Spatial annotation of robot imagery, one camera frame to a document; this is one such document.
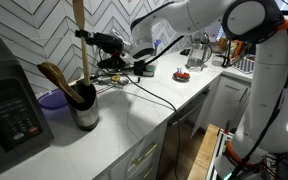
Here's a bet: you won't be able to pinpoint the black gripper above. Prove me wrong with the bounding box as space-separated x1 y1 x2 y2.
74 28 126 56

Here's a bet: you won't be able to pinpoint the small black box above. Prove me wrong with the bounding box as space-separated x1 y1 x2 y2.
133 61 157 78

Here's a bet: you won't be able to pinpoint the brown wooden spoon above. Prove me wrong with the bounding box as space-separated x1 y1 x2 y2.
36 61 86 105

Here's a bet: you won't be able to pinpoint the purple bowl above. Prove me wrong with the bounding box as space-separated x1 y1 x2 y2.
37 87 69 111

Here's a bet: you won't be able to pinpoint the blue capped bottle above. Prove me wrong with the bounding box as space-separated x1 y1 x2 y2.
153 38 163 56

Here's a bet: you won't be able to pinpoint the steel utensil holder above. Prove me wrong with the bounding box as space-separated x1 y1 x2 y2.
64 81 100 132

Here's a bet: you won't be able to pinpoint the black microwave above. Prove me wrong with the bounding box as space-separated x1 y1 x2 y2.
0 35 55 180

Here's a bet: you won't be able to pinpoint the red round sink stopper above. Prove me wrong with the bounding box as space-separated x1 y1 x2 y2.
172 67 191 82

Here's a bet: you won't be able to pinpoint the glass pitcher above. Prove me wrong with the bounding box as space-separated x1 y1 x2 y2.
185 42 214 73

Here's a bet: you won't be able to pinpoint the steel kettle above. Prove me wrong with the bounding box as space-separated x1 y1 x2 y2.
191 31 212 46

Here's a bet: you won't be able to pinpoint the white cabinet door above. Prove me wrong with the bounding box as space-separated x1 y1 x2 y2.
190 74 252 138

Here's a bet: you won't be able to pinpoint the wooden board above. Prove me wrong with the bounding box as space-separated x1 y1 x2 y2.
186 123 221 180

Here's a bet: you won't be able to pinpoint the steel flat-handled utensil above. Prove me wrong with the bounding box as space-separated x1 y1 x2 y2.
94 82 119 95

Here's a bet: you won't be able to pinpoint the black power cord with plug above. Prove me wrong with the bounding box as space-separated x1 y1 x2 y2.
126 76 142 85

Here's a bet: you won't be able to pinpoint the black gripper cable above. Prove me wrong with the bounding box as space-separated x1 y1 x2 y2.
143 34 186 68

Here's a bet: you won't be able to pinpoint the long dark blue cable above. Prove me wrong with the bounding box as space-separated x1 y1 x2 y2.
121 72 182 180

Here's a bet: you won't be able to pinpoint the dishwasher with steel handle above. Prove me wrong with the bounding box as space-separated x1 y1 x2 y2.
166 88 212 129

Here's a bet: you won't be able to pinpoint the white drawer cabinet brass handles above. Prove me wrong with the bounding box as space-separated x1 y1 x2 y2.
93 119 169 180

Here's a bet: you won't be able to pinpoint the black handled tool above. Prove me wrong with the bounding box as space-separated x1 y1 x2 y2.
217 40 234 69

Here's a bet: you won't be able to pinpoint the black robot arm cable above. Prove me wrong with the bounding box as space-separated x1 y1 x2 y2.
232 26 288 180

